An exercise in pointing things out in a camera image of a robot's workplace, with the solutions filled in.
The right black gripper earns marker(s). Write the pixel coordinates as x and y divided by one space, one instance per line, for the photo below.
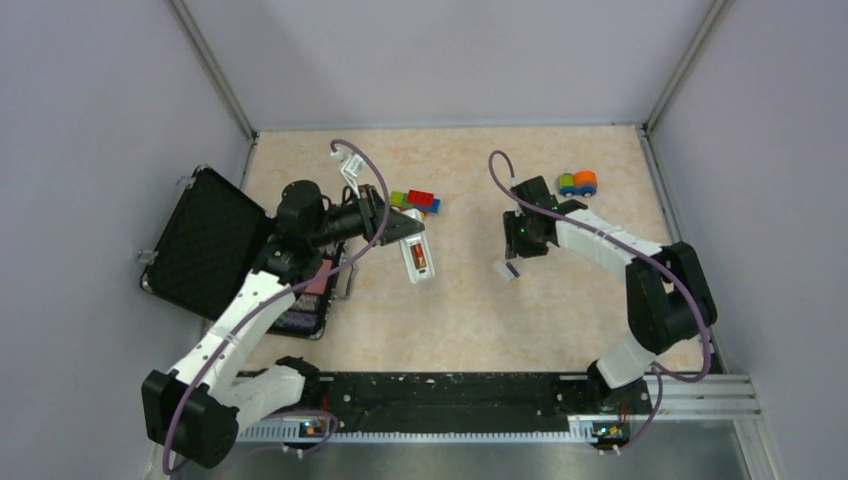
515 246

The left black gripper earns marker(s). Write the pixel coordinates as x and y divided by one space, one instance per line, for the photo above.
373 211

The orange battery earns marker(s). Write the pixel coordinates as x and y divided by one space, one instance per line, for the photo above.
419 256

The white remote control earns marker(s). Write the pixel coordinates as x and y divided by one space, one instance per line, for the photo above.
414 275

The blue battery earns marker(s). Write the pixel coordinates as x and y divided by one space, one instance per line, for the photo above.
513 270

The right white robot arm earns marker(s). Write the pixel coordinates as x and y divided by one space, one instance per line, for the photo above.
668 300

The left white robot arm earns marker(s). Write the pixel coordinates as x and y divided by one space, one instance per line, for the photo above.
197 409

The lego brick truck toy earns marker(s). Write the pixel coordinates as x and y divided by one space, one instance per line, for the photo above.
422 201

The orange blue toy car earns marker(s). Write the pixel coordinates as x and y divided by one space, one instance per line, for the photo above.
582 183

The pink card deck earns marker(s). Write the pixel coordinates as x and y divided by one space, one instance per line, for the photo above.
317 285

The black poker chip case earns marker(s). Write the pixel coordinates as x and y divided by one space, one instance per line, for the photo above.
217 235

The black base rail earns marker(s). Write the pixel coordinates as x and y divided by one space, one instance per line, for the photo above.
467 402

